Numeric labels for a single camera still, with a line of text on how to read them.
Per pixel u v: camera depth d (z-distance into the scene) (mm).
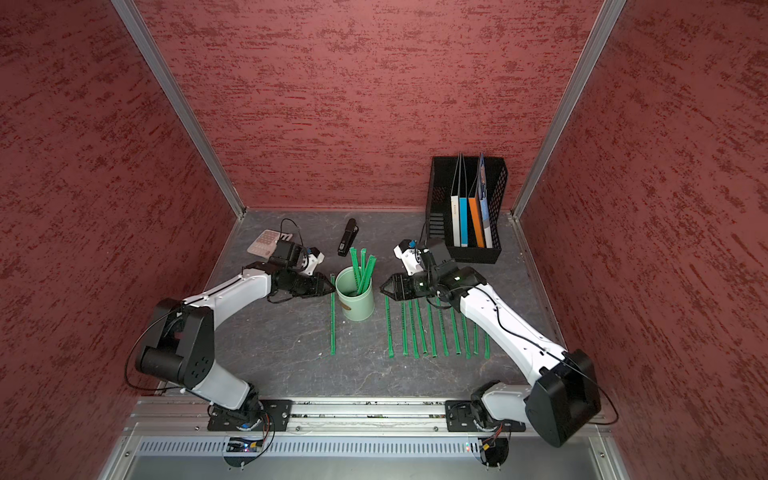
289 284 762
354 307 852
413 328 897
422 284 655
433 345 868
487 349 852
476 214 897
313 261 859
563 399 393
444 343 871
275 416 734
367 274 830
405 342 870
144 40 745
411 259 706
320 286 803
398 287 676
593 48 768
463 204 851
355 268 852
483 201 848
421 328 897
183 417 757
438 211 1204
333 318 874
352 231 1127
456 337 878
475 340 874
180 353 448
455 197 843
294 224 1159
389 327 896
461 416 738
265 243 1086
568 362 412
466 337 874
